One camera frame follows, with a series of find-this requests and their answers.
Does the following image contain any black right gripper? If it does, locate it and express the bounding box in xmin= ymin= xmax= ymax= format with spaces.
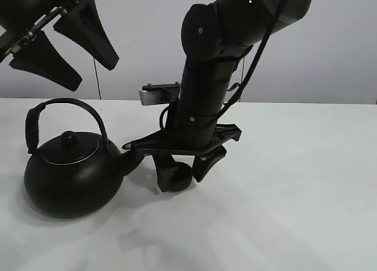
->
xmin=122 ymin=104 xmax=242 ymax=192

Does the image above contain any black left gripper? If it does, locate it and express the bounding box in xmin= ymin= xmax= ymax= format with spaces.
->
xmin=1 ymin=0 xmax=119 ymax=91

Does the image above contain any small black teacup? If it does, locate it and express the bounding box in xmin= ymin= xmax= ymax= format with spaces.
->
xmin=168 ymin=162 xmax=192 ymax=192

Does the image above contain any black round teapot kettle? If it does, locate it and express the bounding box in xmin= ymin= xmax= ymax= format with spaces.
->
xmin=24 ymin=98 xmax=143 ymax=219

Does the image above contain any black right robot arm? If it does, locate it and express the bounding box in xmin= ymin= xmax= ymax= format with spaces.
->
xmin=118 ymin=0 xmax=312 ymax=192

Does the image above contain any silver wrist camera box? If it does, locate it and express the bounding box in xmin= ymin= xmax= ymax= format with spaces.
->
xmin=139 ymin=82 xmax=181 ymax=106

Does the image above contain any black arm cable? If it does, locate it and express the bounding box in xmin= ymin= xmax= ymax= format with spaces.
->
xmin=216 ymin=0 xmax=295 ymax=120

